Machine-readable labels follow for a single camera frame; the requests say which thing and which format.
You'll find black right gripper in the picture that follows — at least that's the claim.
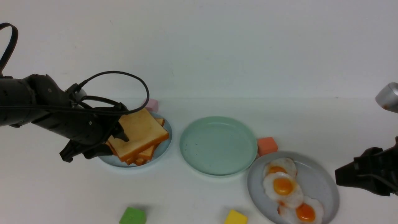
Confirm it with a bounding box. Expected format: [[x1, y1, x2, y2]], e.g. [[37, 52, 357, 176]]
[[335, 137, 398, 197]]

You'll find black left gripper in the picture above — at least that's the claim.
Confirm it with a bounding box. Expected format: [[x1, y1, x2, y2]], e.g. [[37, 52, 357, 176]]
[[31, 75, 129, 163]]

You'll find toast slice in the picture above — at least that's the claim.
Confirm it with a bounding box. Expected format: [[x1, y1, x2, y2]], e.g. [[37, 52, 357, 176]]
[[125, 156, 148, 166], [108, 108, 169, 162], [137, 118, 165, 161]]

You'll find fried egg top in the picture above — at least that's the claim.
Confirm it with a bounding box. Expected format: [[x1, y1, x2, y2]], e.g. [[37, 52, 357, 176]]
[[263, 158, 298, 178]]

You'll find fried egg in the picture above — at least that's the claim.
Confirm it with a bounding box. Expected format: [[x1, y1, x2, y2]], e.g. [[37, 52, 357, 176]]
[[263, 172, 304, 208], [263, 158, 298, 178], [277, 196, 325, 224]]

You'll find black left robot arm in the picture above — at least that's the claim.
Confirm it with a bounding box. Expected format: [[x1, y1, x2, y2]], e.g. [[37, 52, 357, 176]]
[[0, 75, 128, 162]]

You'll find light blue bread plate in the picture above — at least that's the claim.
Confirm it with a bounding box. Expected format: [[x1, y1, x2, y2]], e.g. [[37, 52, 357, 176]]
[[99, 112, 173, 170]]

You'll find pink foam cube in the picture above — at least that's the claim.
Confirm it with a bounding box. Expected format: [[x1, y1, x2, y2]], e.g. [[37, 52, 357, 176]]
[[145, 98, 159, 113]]

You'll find grey egg plate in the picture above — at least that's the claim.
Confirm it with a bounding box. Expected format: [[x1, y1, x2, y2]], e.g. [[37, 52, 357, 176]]
[[247, 151, 340, 224]]

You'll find fried egg bottom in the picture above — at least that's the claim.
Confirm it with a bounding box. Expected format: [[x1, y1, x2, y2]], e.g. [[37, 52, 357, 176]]
[[277, 196, 325, 224]]

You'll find green foam cube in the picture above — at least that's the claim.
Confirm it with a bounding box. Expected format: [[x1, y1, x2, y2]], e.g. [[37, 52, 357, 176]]
[[119, 207, 146, 224]]

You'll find fried egg middle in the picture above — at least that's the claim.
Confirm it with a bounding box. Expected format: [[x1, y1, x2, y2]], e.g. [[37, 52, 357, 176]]
[[263, 172, 304, 208]]

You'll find mint green centre plate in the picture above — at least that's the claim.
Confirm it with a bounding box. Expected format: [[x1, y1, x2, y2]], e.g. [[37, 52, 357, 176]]
[[179, 116, 257, 177]]

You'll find orange foam cube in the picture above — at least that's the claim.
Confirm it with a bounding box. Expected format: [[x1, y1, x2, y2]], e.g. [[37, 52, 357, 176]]
[[257, 137, 278, 156]]

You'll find yellow foam cube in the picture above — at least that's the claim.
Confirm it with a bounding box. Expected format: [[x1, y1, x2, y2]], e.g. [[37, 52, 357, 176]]
[[224, 209, 248, 224]]

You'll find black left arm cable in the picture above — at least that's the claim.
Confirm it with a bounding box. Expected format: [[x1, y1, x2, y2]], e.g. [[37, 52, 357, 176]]
[[0, 22, 150, 116]]

